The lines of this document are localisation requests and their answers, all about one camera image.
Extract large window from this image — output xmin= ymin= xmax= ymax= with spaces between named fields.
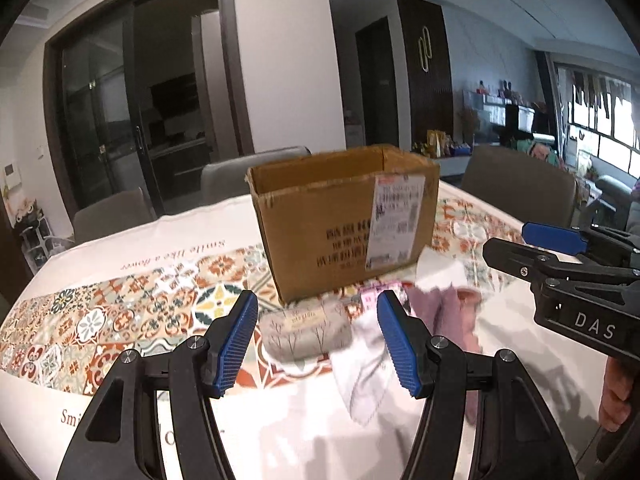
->
xmin=552 ymin=60 xmax=640 ymax=181

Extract silver refrigerator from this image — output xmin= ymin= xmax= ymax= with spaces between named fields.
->
xmin=192 ymin=10 xmax=239 ymax=161

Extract dark interior door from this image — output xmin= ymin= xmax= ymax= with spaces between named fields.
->
xmin=355 ymin=16 xmax=401 ymax=152

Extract plush toy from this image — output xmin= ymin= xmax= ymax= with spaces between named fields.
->
xmin=12 ymin=197 xmax=40 ymax=224

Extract pink patterned packet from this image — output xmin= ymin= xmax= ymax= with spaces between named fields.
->
xmin=356 ymin=282 xmax=407 ymax=307

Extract dark slatted wall panel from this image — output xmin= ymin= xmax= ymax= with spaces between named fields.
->
xmin=396 ymin=0 xmax=456 ymax=154

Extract black piano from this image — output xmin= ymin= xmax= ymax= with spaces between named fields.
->
xmin=504 ymin=104 xmax=557 ymax=150

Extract yellow snack bags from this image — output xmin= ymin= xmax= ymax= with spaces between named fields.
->
xmin=425 ymin=130 xmax=452 ymax=159

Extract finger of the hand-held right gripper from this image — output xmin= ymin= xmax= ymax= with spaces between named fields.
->
xmin=482 ymin=237 xmax=640 ymax=287
xmin=521 ymin=221 xmax=640 ymax=261

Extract pink cloth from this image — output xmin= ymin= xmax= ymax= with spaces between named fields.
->
xmin=407 ymin=284 xmax=484 ymax=358

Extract white low cabinet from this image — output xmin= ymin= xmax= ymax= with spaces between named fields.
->
xmin=430 ymin=152 xmax=473 ymax=181

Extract gold wall ornament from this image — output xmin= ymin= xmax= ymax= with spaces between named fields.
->
xmin=417 ymin=25 xmax=432 ymax=74

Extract dark sliding glass door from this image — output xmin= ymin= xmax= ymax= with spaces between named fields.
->
xmin=44 ymin=0 xmax=256 ymax=217

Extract patterned tile print tablecloth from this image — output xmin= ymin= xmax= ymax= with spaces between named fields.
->
xmin=0 ymin=175 xmax=608 ymax=480

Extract person's right hand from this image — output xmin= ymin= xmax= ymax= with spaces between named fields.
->
xmin=599 ymin=357 xmax=640 ymax=434

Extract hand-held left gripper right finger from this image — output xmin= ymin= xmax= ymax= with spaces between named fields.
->
xmin=376 ymin=290 xmax=581 ymax=480

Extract white shoe rack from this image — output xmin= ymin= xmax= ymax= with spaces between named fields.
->
xmin=19 ymin=210 xmax=67 ymax=272

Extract brown cardboard box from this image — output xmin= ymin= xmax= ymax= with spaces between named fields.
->
xmin=245 ymin=143 xmax=441 ymax=306

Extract grey dining chair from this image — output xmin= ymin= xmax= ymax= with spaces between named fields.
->
xmin=200 ymin=146 xmax=312 ymax=209
xmin=459 ymin=146 xmax=579 ymax=229
xmin=72 ymin=187 xmax=159 ymax=246

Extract white cloth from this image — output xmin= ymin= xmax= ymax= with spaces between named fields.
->
xmin=330 ymin=250 xmax=483 ymax=426

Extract grey patterned tissue pack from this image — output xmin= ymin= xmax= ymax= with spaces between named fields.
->
xmin=257 ymin=305 xmax=354 ymax=362

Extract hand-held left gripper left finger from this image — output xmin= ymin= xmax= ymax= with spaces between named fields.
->
xmin=59 ymin=290 xmax=259 ymax=480

